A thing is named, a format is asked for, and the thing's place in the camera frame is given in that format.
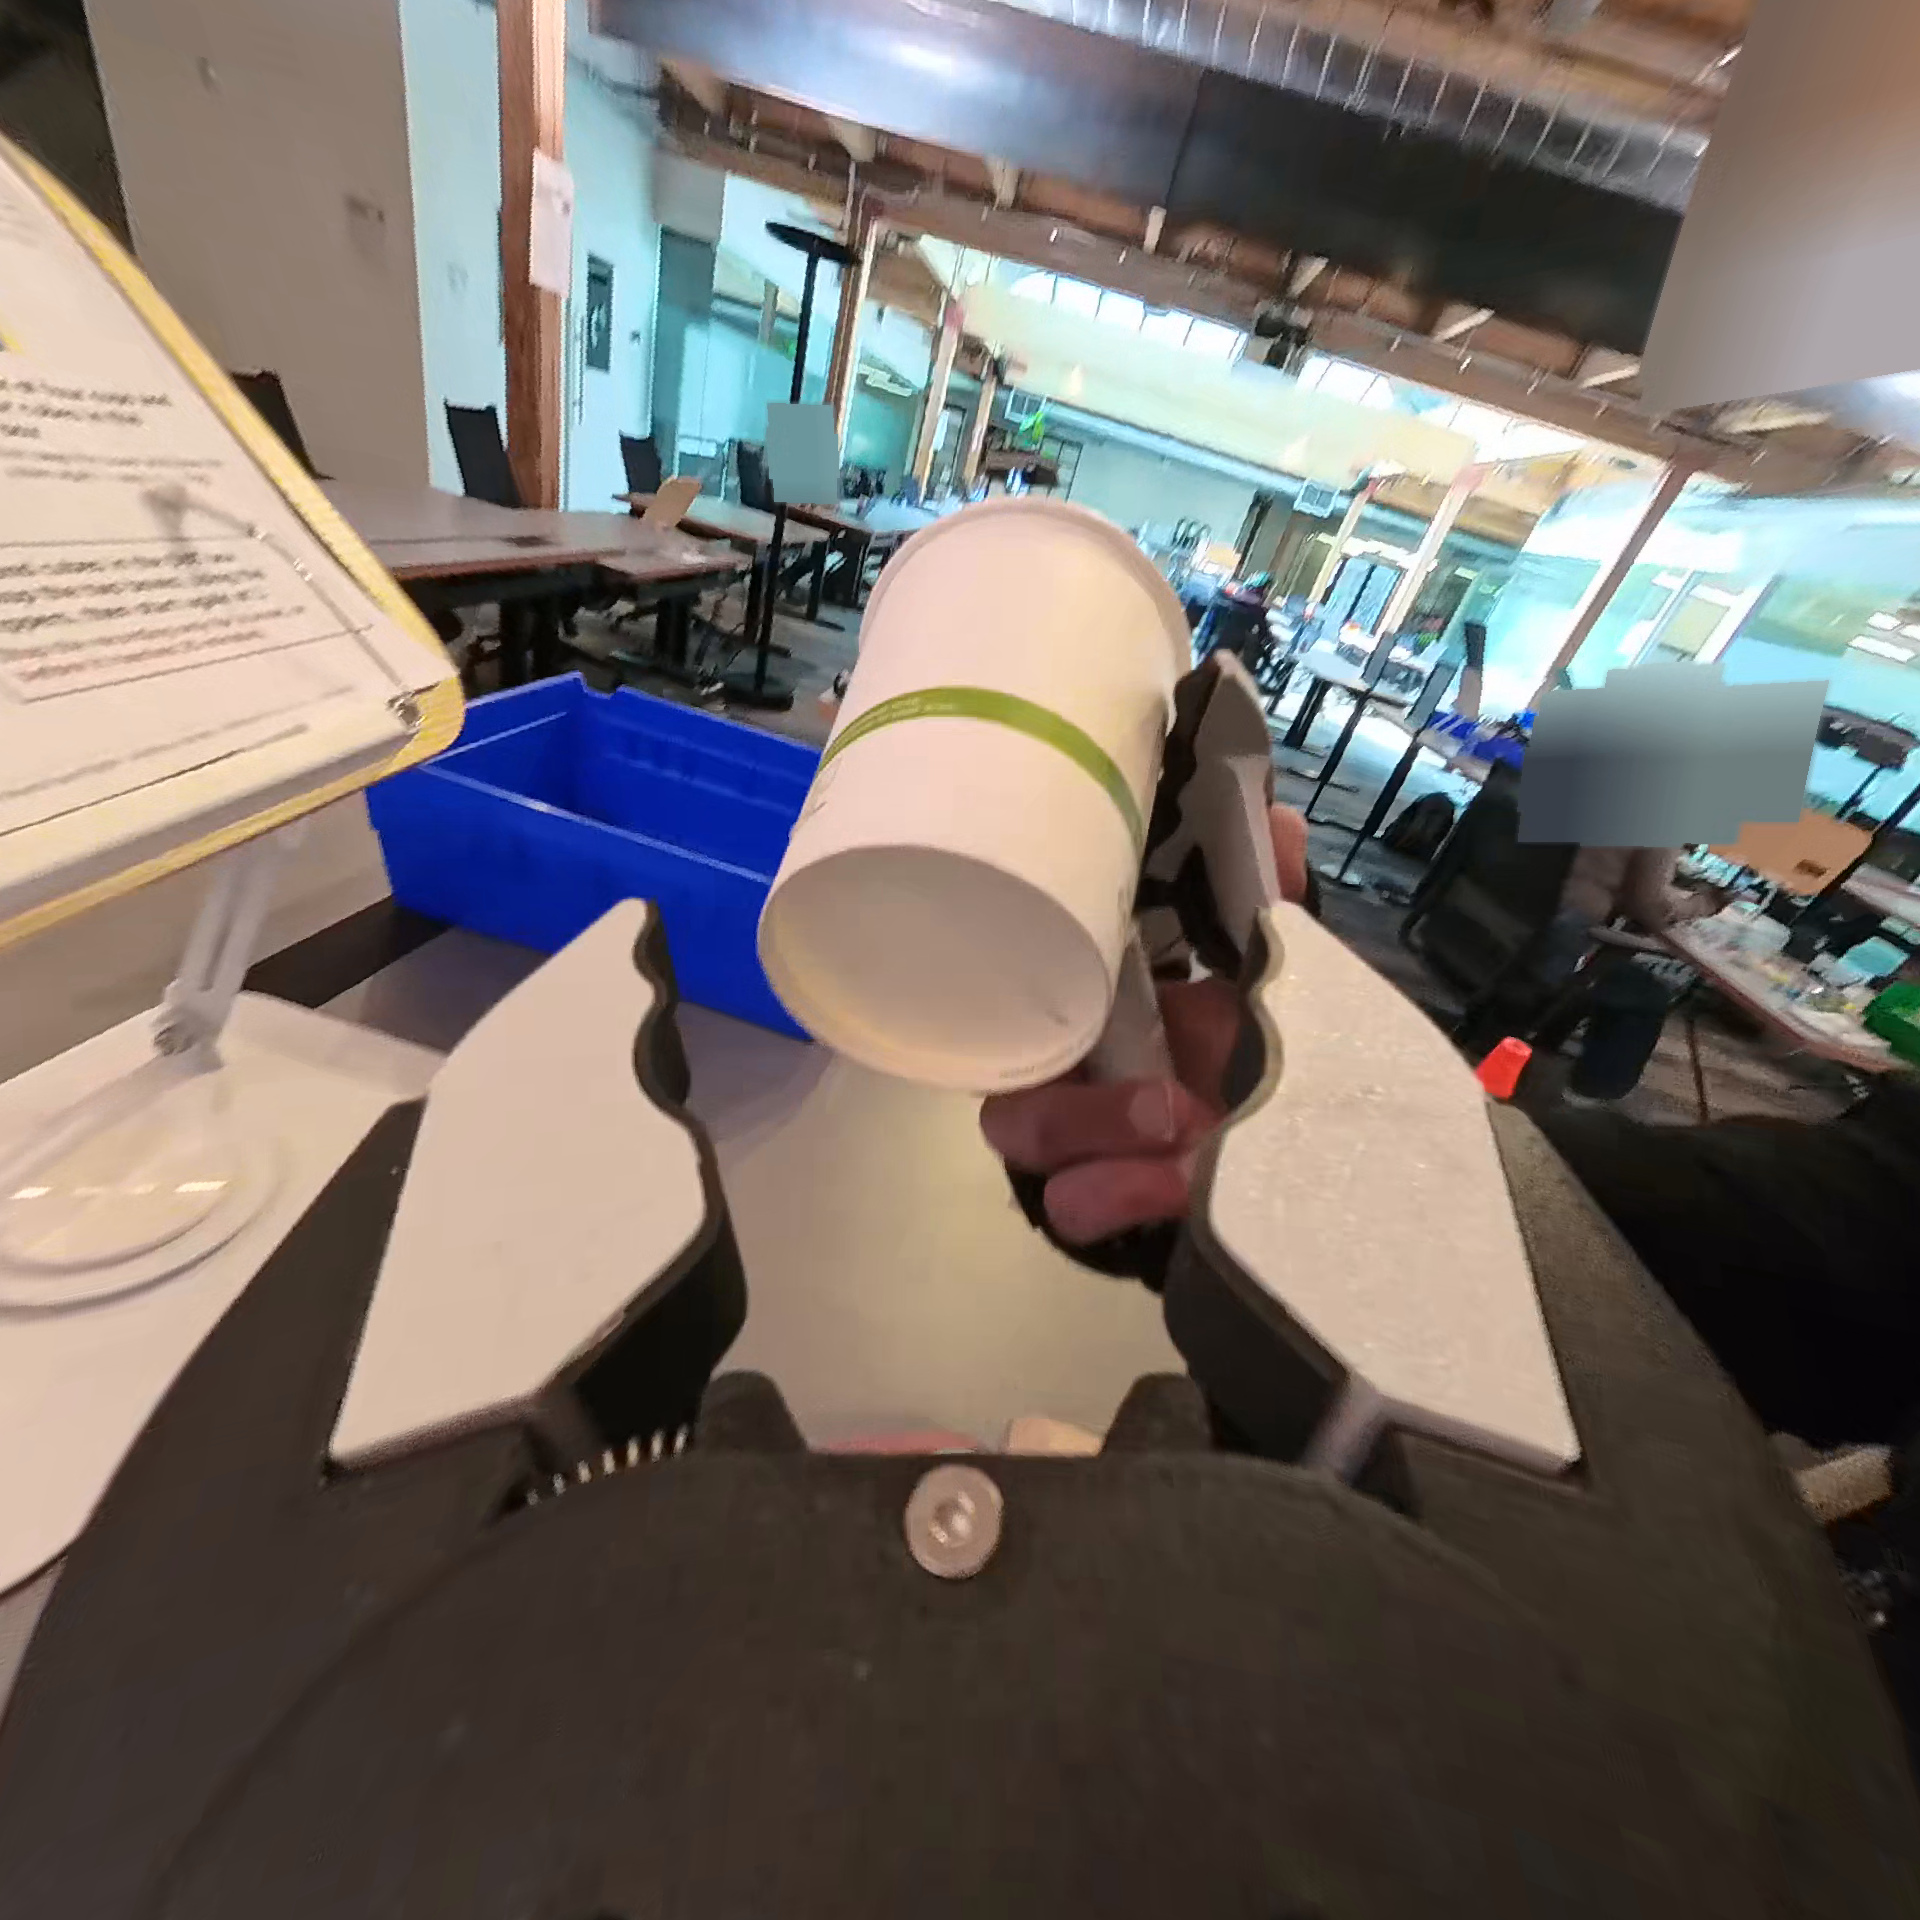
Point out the paper notice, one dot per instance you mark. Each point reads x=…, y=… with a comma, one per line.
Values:
x=551, y=225

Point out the wooden support post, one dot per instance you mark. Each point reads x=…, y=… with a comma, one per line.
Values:
x=533, y=375

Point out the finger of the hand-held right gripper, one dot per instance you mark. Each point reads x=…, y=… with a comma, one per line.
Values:
x=1232, y=794

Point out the person's right forearm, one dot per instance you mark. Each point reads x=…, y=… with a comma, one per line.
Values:
x=1725, y=1245

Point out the blue plastic bin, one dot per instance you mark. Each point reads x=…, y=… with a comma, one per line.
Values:
x=601, y=810

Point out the white paper cup green stripe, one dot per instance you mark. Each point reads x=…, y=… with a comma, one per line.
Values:
x=974, y=781

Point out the clear acrylic clipboard stand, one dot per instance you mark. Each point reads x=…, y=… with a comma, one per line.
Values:
x=143, y=1185

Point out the black backpack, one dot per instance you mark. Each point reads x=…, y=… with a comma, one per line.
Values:
x=1418, y=824

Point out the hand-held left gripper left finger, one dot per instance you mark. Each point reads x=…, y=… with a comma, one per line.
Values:
x=511, y=1201

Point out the green box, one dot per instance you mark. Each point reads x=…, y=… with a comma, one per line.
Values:
x=1895, y=1022

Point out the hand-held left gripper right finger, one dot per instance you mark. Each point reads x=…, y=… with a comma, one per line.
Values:
x=1381, y=1201

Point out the red plastic cup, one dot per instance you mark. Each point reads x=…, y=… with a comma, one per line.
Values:
x=1505, y=1069

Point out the clipboard with instruction sheet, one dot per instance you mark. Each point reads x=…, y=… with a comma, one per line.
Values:
x=165, y=525

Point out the person's right hand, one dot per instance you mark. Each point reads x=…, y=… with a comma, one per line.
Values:
x=1111, y=1141

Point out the black office chair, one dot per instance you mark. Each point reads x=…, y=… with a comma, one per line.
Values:
x=279, y=420
x=482, y=454
x=643, y=464

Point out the brown office table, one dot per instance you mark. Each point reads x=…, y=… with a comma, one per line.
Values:
x=481, y=543
x=750, y=523

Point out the cluttered work table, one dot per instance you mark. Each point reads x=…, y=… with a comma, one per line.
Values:
x=1770, y=990

